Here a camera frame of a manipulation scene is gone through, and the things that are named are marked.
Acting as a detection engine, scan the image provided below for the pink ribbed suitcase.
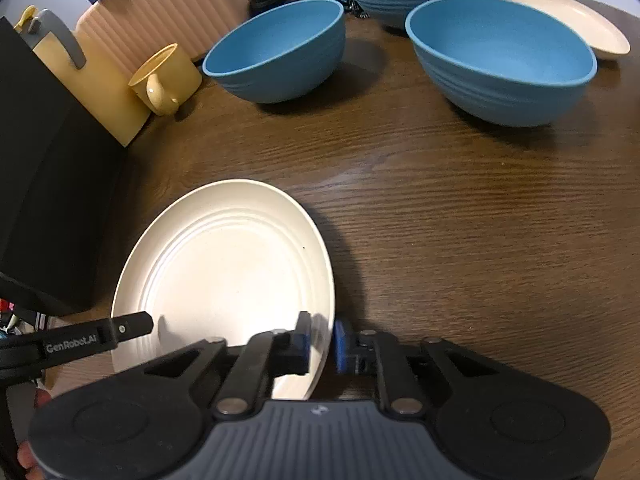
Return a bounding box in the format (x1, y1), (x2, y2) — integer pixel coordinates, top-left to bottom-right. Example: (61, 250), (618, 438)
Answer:
(76, 0), (326, 68)

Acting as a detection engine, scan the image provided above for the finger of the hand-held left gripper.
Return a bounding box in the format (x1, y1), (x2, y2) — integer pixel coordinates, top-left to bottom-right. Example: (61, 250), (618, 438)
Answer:
(111, 311), (154, 344)

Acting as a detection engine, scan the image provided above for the black paper bag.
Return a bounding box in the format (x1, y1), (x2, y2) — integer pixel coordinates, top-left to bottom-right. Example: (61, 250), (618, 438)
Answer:
(0, 16), (126, 317)

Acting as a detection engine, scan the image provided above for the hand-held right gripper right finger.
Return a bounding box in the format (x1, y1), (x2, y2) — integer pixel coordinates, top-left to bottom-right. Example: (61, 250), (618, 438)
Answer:
(334, 318), (506, 419)

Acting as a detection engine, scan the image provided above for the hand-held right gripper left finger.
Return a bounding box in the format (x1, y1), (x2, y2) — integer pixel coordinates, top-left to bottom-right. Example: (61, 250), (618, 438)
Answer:
(119, 311), (314, 421)

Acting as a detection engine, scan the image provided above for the blue printed lanyard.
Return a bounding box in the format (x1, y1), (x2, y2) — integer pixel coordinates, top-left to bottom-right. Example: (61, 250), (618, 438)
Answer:
(325, 0), (368, 18)

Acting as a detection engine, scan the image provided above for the person's left hand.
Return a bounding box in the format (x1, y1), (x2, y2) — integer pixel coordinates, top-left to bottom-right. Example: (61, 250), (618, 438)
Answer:
(16, 389), (53, 480)

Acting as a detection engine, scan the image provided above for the yellow jug with grey handle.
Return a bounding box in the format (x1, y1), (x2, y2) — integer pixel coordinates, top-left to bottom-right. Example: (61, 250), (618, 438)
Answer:
(14, 5), (151, 148)

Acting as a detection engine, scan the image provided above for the cream ribbed plate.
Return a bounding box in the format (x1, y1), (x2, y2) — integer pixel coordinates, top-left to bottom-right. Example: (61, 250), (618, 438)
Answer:
(110, 179), (336, 401)
(500, 0), (632, 61)

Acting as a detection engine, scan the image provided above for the yellow mug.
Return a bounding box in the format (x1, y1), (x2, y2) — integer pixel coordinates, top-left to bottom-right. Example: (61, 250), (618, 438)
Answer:
(128, 43), (203, 117)

